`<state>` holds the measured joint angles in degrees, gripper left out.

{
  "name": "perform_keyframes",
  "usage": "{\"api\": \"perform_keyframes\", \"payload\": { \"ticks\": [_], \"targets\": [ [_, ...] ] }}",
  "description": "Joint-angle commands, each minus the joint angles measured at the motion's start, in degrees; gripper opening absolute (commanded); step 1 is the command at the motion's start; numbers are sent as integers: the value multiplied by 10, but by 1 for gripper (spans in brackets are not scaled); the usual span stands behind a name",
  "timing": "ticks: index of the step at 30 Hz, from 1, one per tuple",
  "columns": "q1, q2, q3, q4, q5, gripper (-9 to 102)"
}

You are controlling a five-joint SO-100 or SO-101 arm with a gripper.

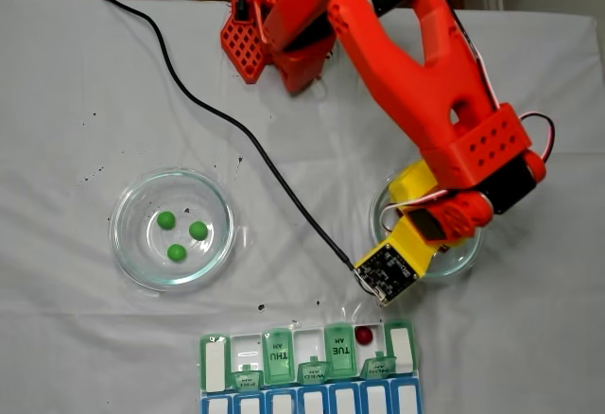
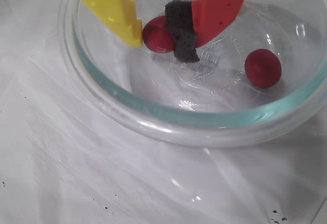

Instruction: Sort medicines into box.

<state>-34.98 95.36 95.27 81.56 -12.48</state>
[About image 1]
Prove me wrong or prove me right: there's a weekly pill organizer box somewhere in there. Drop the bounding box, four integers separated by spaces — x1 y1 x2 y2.
197 319 424 414

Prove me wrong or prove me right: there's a glass bowl with red balls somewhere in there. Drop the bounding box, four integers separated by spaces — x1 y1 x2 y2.
368 172 484 279

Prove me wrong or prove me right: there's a glass bowl with green balls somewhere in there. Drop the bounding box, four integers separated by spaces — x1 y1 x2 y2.
108 166 237 292

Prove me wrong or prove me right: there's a white table cover sheet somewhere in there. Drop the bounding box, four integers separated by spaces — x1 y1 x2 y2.
0 0 599 414

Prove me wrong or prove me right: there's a white red servo wire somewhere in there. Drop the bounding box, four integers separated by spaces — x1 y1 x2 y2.
379 189 458 235
518 111 557 161

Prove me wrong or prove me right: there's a yellow camera board mount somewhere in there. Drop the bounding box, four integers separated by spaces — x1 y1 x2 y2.
354 217 441 305

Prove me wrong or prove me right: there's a black camera cable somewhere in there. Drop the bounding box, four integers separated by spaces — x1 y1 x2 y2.
82 0 363 274

